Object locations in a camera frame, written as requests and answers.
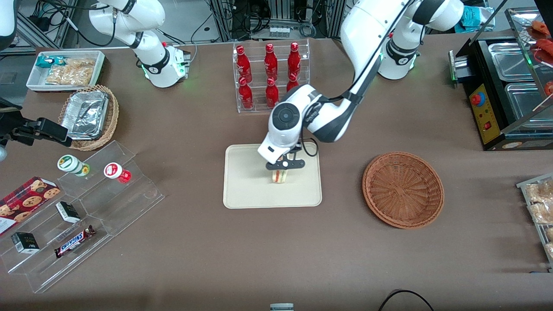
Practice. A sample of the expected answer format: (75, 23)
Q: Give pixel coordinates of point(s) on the teal plastic bag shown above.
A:
(475, 18)

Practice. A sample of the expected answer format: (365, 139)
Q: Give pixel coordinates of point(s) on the red cola bottle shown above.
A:
(271, 60)
(292, 82)
(246, 96)
(243, 62)
(272, 95)
(294, 59)

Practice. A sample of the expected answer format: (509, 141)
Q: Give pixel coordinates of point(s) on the red plaid cookie box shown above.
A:
(26, 201)

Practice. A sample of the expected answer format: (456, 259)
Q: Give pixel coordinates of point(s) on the teal snack packet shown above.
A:
(48, 61)

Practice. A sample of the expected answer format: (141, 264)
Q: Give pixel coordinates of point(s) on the green lid white cup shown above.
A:
(71, 164)

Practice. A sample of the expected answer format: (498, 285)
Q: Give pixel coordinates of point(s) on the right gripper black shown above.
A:
(14, 128)

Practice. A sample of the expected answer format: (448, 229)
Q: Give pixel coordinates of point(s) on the black food warmer machine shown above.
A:
(486, 116)

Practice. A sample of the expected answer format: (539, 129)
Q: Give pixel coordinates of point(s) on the beige plastic tray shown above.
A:
(246, 181)

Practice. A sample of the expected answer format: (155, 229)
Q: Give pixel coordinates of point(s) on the small grey device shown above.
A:
(281, 307)

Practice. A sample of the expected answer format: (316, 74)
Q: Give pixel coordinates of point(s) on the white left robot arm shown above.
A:
(367, 30)

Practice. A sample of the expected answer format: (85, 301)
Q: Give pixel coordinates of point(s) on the fried food piece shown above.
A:
(541, 191)
(542, 213)

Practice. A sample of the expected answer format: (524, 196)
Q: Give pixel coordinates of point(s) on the triangular sandwich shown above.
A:
(280, 177)

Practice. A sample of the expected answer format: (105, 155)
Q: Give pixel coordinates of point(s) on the clear acrylic bottle rack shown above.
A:
(259, 109)

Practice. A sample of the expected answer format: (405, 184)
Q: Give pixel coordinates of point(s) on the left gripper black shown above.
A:
(298, 146)

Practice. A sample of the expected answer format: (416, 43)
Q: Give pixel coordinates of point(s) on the Snickers chocolate bar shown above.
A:
(73, 242)

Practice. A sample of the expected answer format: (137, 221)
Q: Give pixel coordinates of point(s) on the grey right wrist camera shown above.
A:
(2, 153)

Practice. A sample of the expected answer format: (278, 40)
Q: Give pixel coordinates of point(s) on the white rectangular snack bin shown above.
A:
(34, 80)

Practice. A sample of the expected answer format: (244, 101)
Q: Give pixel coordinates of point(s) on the red white yogurt cup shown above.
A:
(114, 171)

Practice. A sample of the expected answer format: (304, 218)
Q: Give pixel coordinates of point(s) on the aluminium foil tray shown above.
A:
(86, 114)

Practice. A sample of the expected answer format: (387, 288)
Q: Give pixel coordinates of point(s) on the brown round wicker basket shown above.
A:
(402, 190)

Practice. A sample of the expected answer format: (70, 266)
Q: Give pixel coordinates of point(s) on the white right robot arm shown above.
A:
(160, 65)

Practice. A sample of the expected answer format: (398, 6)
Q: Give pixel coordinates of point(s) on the clear bag of crackers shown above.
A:
(71, 72)

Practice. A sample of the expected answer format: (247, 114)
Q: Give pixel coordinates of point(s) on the clear acrylic stepped shelf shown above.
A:
(129, 203)

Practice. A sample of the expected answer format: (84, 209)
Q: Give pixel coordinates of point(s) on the white power strip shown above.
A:
(279, 31)

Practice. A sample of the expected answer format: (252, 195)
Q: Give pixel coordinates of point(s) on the light wicker basket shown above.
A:
(113, 112)

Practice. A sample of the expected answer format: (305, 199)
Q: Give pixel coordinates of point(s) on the small black box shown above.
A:
(68, 211)
(25, 242)

